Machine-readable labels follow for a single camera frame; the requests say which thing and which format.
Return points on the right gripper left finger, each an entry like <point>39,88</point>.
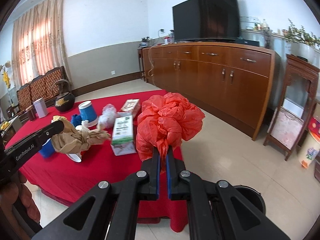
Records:
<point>150,186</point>

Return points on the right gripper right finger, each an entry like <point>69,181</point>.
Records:
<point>177,190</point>

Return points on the green white carton box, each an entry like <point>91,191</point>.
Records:
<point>122,142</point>

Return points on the red plastic bag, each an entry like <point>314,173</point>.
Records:
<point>166,121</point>

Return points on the clear plastic bag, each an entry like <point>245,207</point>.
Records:
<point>108,117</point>

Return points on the brown paper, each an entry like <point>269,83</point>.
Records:
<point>78,139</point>

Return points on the blue knitted cloth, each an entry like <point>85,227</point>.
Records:
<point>76,120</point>

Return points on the black trash bin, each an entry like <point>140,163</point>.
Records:
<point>253,196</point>

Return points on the dark brown cup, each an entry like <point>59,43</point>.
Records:
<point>31,113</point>

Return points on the red tablecloth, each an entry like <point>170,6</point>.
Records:
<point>66,181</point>

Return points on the yellow crumpled paper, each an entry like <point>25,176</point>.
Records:
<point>57,118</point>

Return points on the red white tissue box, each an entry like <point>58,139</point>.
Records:
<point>130,107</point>

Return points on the silver tin box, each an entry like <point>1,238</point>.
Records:
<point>40,107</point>

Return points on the white crumpled tissue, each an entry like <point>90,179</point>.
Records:
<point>85,123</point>

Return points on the black iron teapot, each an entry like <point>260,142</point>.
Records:
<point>65,99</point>

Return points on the blue white paper cup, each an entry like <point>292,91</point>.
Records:
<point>88,113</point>

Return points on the wooden lattice bench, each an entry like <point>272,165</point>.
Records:
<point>47,86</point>

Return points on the long wooden sideboard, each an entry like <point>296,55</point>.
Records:
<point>231,81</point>

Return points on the beige patterned curtain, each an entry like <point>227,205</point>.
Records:
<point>38,43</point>

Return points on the small potted plant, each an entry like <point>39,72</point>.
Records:
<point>145,42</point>

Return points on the floral white bucket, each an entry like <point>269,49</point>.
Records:
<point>310,148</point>

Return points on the carved wooden side stand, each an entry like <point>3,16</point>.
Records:
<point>295,106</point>

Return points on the black flat television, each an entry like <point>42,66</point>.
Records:
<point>206,20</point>

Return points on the green vine plant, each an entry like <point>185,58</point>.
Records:
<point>300,35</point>

